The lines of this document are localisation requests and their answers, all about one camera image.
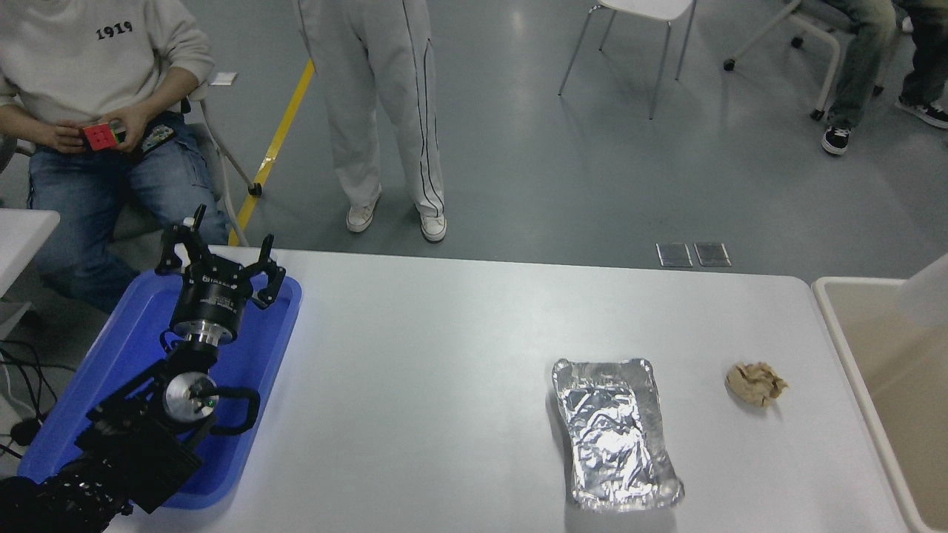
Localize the blue plastic tray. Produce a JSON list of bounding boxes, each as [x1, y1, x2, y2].
[[16, 266, 303, 512]]

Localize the black floor cables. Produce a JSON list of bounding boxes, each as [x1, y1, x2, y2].
[[0, 337, 76, 461]]

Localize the crumpled tan paper ball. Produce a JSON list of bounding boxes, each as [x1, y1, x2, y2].
[[724, 362, 789, 409]]

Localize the silver foil tray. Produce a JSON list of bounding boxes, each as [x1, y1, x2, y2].
[[550, 358, 686, 513]]

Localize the white chair with metal legs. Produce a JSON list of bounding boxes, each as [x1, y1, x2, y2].
[[557, 0, 698, 120]]

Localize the person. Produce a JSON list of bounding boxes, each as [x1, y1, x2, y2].
[[820, 0, 948, 157], [0, 0, 230, 313], [296, 0, 447, 243]]

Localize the white-framed grey chair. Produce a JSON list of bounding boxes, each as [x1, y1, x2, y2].
[[111, 78, 263, 247]]

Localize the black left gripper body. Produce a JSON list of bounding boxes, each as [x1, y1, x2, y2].
[[169, 264, 250, 341]]

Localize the colourful puzzle cube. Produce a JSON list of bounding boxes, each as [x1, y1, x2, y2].
[[81, 121, 124, 152]]

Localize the white side table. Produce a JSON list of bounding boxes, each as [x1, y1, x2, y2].
[[0, 210, 60, 338]]

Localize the pale paper cup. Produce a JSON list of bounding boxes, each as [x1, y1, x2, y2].
[[894, 252, 948, 331]]

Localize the white chair with casters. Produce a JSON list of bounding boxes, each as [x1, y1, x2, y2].
[[723, 0, 884, 122]]

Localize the person's right hand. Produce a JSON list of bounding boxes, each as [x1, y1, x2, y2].
[[52, 121, 91, 155]]

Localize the large pale bin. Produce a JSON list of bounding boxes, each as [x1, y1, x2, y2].
[[810, 276, 948, 533]]

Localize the person's left hand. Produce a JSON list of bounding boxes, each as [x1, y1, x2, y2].
[[110, 105, 154, 155]]

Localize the patterned phone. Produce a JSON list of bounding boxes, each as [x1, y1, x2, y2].
[[139, 124, 177, 155]]

